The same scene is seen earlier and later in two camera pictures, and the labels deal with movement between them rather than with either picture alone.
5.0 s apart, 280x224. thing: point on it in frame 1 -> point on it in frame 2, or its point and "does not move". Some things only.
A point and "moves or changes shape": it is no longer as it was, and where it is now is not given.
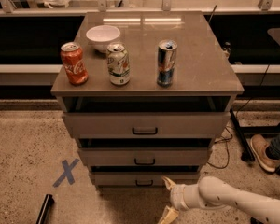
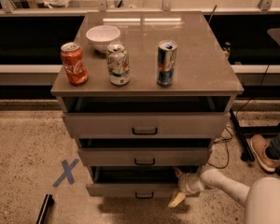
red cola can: (74, 63) does not move
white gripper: (177, 197) -> (186, 184)
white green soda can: (118, 60) does not move
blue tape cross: (67, 172) does not move
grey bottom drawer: (143, 179) moves or changes shape
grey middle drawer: (146, 157) does not move
